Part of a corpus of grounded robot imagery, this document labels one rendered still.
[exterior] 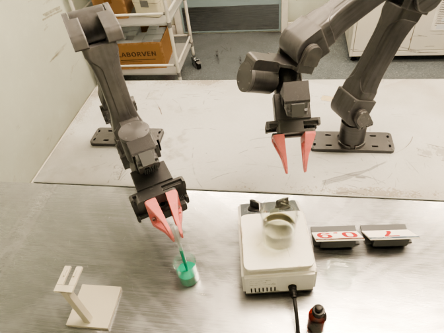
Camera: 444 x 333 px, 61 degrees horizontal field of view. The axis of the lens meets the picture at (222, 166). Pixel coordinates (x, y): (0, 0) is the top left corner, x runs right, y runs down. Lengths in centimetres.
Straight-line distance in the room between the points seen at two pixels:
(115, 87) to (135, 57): 213
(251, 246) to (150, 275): 22
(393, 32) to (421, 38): 232
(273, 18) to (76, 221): 295
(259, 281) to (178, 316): 16
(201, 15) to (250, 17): 44
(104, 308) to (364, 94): 68
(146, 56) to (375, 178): 218
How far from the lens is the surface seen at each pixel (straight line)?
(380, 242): 81
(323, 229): 82
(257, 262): 67
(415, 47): 321
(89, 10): 81
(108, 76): 75
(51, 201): 101
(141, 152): 65
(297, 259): 68
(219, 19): 365
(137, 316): 76
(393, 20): 86
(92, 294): 80
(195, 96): 121
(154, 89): 128
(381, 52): 87
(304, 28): 75
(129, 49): 286
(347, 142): 98
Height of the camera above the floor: 156
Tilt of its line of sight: 44 degrees down
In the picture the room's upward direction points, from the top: 8 degrees counter-clockwise
